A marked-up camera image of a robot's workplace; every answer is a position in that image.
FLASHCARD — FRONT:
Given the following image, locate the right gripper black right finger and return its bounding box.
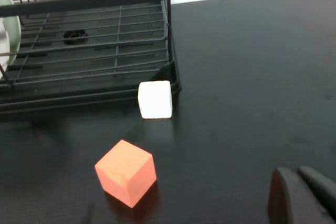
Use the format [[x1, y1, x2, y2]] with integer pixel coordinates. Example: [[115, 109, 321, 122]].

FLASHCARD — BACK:
[[298, 165, 336, 218]]

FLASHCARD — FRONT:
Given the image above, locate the orange foam cube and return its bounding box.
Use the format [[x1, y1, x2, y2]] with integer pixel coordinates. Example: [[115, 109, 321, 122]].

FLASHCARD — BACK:
[[94, 139, 158, 208]]

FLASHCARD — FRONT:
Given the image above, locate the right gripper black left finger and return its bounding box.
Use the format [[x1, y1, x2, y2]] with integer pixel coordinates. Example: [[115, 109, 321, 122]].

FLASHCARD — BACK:
[[267, 167, 329, 224]]

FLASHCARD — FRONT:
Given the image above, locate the black wire dish rack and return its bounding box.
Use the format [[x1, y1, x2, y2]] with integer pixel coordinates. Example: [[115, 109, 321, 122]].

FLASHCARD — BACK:
[[0, 0, 182, 114]]

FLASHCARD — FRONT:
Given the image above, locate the white foam cube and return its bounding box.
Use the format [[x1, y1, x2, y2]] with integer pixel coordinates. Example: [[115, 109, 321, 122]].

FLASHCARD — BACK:
[[138, 80, 174, 120]]

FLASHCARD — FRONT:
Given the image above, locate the black plastic drip tray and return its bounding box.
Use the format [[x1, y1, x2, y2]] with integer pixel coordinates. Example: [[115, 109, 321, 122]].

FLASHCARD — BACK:
[[0, 3, 182, 116]]

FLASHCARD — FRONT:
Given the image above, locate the mint green plate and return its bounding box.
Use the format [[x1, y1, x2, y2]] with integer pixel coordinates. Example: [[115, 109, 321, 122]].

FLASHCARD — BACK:
[[0, 0, 22, 65]]

